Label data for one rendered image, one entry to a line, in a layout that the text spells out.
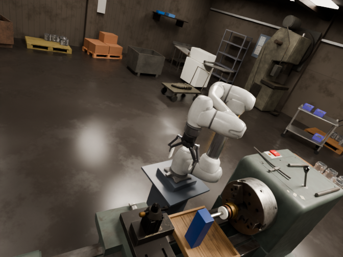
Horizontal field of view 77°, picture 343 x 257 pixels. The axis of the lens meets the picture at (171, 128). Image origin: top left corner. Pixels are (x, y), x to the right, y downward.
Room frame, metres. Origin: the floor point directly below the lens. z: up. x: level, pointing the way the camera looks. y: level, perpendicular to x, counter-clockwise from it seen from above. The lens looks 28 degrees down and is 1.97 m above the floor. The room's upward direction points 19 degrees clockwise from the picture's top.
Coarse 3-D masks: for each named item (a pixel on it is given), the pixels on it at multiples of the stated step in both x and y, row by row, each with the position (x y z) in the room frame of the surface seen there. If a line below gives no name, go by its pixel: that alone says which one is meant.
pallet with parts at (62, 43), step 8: (32, 40) 5.78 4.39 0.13; (40, 40) 6.02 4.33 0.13; (48, 40) 6.22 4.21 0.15; (56, 40) 6.35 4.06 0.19; (64, 40) 6.28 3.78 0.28; (32, 48) 5.52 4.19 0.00; (40, 48) 5.68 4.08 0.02; (48, 48) 5.78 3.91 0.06; (56, 48) 6.17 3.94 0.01; (64, 48) 6.04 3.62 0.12
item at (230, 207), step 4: (224, 204) 0.96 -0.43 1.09; (228, 204) 0.95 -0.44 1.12; (232, 204) 0.95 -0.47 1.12; (228, 208) 0.92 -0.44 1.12; (232, 208) 0.93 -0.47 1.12; (236, 208) 0.94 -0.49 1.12; (228, 212) 0.90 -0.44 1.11; (232, 212) 0.91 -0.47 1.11; (236, 212) 0.92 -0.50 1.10; (228, 216) 0.89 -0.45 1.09; (232, 216) 0.90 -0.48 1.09; (236, 216) 0.92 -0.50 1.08
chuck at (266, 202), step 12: (240, 180) 1.10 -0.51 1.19; (252, 180) 1.10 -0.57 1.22; (228, 192) 1.10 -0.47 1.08; (252, 192) 1.00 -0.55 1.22; (264, 192) 1.01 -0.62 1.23; (240, 204) 1.06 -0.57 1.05; (252, 204) 0.97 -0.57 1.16; (264, 204) 0.94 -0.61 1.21; (264, 216) 0.90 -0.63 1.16; (240, 228) 0.95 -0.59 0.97; (264, 228) 0.91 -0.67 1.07
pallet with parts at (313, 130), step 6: (312, 132) 5.96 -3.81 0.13; (318, 132) 6.15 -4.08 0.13; (330, 132) 6.09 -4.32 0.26; (330, 138) 5.95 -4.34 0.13; (336, 138) 5.94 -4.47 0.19; (342, 138) 5.86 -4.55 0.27; (324, 144) 5.61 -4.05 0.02; (330, 144) 5.77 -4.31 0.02; (336, 144) 5.61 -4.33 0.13; (342, 144) 5.58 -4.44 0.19; (336, 150) 5.37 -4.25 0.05; (342, 150) 5.31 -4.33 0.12
